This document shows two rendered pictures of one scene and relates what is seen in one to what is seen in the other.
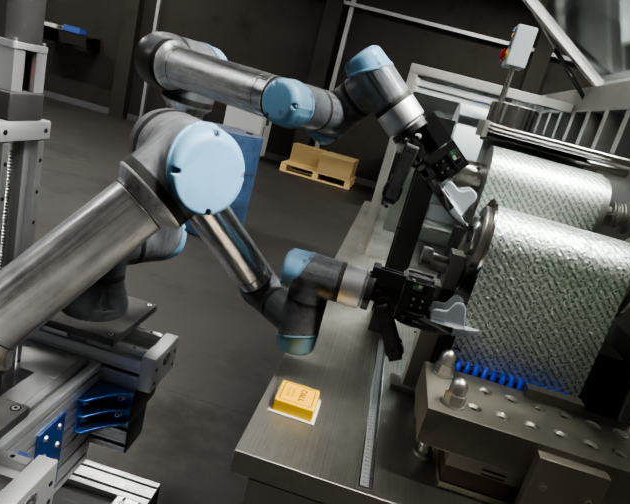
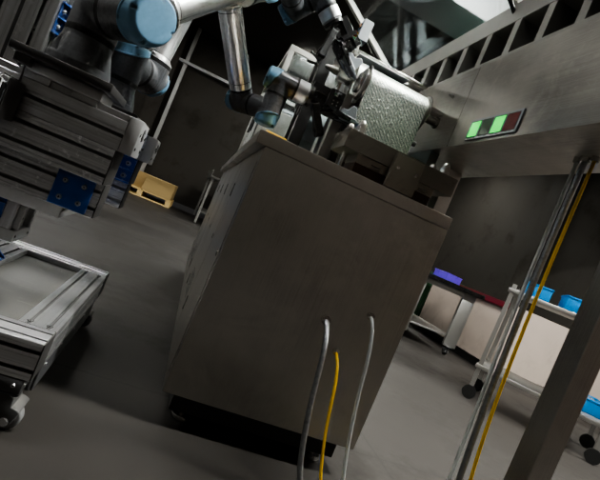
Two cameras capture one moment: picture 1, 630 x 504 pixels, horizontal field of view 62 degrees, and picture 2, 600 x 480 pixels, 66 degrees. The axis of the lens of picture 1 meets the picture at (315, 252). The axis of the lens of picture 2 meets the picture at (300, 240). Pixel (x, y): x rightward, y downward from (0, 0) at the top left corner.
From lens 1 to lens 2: 101 cm
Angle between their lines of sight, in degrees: 24
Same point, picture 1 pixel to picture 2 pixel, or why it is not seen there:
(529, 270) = (386, 96)
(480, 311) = (362, 114)
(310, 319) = (279, 103)
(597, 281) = (413, 107)
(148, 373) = (150, 149)
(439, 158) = (348, 37)
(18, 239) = not seen: hidden behind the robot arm
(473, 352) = not seen: hidden behind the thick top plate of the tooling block
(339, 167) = (162, 188)
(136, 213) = not seen: outside the picture
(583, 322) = (407, 127)
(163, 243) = (160, 78)
